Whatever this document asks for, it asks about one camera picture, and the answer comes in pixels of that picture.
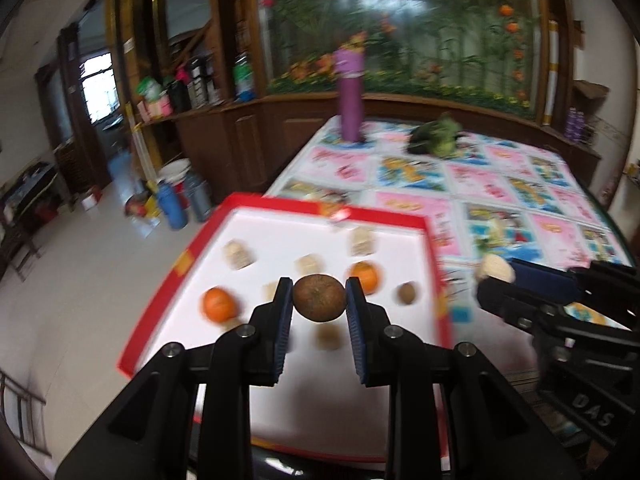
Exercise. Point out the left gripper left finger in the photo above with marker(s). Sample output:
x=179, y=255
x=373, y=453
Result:
x=269, y=344

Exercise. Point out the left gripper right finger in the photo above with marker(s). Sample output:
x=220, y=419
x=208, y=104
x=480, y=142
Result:
x=366, y=324

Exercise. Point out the brown round longan fruit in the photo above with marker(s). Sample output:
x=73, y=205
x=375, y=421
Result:
x=407, y=293

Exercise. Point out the brown round kiwi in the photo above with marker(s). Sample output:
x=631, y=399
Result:
x=319, y=298

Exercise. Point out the small beige cube chunk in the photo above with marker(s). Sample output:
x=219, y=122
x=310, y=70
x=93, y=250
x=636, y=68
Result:
x=309, y=264

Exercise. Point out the large beige sugarcane chunk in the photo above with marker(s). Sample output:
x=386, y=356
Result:
x=269, y=290

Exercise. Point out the orange tangerine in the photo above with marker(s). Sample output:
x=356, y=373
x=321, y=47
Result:
x=368, y=274
x=218, y=306

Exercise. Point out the red white tray box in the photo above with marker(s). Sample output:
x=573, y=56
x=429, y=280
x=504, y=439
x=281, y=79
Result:
x=223, y=349

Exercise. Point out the round pale sugarcane piece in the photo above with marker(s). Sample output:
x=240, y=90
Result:
x=494, y=266

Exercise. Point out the grey thermos on floor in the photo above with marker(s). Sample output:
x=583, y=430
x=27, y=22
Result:
x=198, y=196

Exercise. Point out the blue thermos on floor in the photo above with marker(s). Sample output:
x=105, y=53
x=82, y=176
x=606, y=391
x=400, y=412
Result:
x=171, y=206

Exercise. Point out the fruit pattern tablecloth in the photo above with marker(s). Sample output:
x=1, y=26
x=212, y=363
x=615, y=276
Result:
x=490, y=197

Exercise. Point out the green bok choy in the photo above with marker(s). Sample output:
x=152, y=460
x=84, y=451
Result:
x=436, y=138

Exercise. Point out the purple bottles pair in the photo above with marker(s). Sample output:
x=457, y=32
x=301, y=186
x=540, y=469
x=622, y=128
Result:
x=575, y=121

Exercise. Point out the purple thermos bottle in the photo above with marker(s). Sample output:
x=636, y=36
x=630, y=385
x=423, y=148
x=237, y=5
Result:
x=349, y=69

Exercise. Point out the floral glass panel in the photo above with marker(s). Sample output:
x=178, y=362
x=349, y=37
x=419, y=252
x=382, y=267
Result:
x=478, y=52

